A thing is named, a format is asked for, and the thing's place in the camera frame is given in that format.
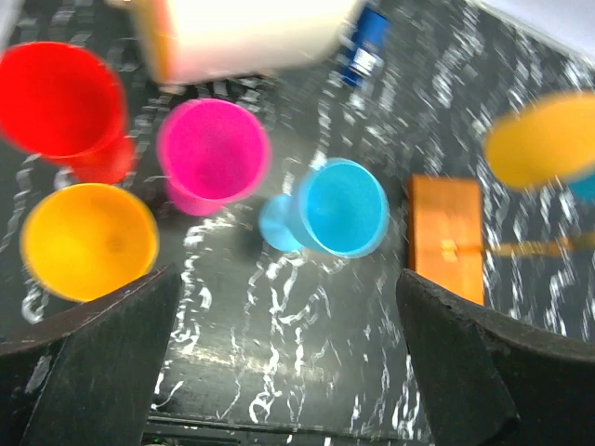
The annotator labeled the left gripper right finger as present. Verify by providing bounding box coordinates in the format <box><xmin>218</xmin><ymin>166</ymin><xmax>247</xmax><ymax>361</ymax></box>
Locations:
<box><xmin>397</xmin><ymin>269</ymin><xmax>594</xmax><ymax>445</ymax></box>

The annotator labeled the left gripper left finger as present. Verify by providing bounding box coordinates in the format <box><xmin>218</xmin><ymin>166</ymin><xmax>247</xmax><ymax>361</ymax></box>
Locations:
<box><xmin>1</xmin><ymin>264</ymin><xmax>182</xmax><ymax>445</ymax></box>

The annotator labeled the yellow wine glass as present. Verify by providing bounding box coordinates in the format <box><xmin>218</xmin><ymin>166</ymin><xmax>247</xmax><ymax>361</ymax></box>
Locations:
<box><xmin>20</xmin><ymin>183</ymin><xmax>160</xmax><ymax>302</ymax></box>
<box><xmin>484</xmin><ymin>90</ymin><xmax>594</xmax><ymax>190</ymax></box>

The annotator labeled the teal wine glass back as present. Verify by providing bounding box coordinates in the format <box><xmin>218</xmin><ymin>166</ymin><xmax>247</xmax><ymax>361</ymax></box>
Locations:
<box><xmin>567</xmin><ymin>174</ymin><xmax>595</xmax><ymax>202</ymax></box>

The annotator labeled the light blue wine glass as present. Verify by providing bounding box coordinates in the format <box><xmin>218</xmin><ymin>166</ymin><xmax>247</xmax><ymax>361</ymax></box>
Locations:
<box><xmin>258</xmin><ymin>158</ymin><xmax>390</xmax><ymax>258</ymax></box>

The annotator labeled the pink wine glass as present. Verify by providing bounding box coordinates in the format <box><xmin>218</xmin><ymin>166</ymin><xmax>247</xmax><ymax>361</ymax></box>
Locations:
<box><xmin>156</xmin><ymin>98</ymin><xmax>272</xmax><ymax>216</ymax></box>

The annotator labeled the red wine glass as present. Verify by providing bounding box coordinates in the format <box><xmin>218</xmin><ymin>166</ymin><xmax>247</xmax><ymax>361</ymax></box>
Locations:
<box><xmin>1</xmin><ymin>41</ymin><xmax>136</xmax><ymax>184</ymax></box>

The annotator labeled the wooden rack base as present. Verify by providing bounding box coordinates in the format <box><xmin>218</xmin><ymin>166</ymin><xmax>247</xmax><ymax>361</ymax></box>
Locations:
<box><xmin>407</xmin><ymin>174</ymin><xmax>484</xmax><ymax>306</ymax></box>

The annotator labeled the white cylindrical box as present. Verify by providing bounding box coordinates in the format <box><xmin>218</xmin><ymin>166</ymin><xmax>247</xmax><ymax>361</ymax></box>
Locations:
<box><xmin>110</xmin><ymin>0</ymin><xmax>364</xmax><ymax>87</ymax></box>

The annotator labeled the blue stapler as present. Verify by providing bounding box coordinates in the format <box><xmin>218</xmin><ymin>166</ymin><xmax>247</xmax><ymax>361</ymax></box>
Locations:
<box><xmin>342</xmin><ymin>7</ymin><xmax>390</xmax><ymax>86</ymax></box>

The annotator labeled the gold wire glass rack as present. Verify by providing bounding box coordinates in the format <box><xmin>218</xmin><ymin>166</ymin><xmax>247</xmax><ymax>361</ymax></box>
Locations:
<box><xmin>483</xmin><ymin>231</ymin><xmax>594</xmax><ymax>257</ymax></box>

